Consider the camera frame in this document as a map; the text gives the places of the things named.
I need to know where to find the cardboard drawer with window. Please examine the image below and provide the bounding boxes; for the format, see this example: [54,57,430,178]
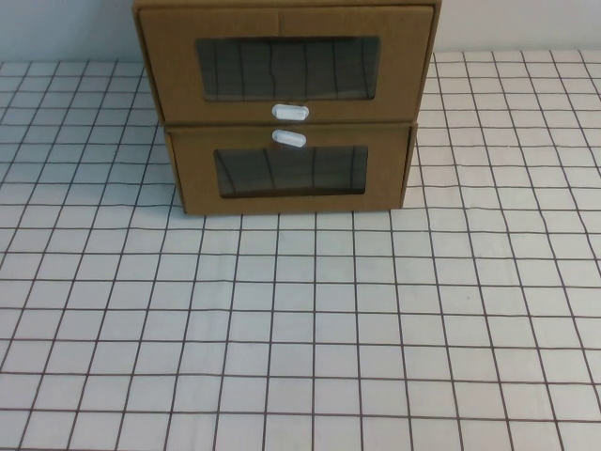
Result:
[162,120,419,217]
[139,5,436,123]
[168,125,413,216]

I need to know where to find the brown cardboard shoe box shell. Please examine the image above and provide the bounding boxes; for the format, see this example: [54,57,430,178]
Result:
[132,0,441,126]

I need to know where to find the white plastic drawer handle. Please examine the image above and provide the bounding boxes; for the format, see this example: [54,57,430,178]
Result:
[270,102,311,121]
[271,129,307,148]

